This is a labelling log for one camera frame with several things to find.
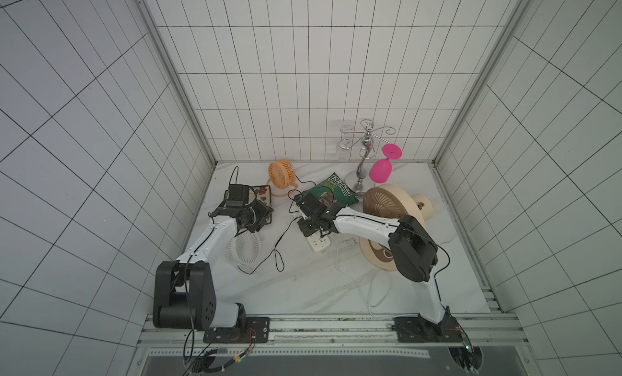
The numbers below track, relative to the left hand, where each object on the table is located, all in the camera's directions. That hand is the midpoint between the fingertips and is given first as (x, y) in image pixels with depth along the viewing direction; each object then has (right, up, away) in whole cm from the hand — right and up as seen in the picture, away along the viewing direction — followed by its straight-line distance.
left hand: (270, 216), depth 88 cm
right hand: (+9, -5, +4) cm, 11 cm away
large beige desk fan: (+39, +8, -21) cm, 45 cm away
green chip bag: (+29, +8, +12) cm, 32 cm away
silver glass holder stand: (+36, +12, +22) cm, 44 cm away
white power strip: (+18, -10, +2) cm, 21 cm away
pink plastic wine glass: (+44, +18, +7) cm, 47 cm away
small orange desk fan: (+3, +16, +13) cm, 21 cm away
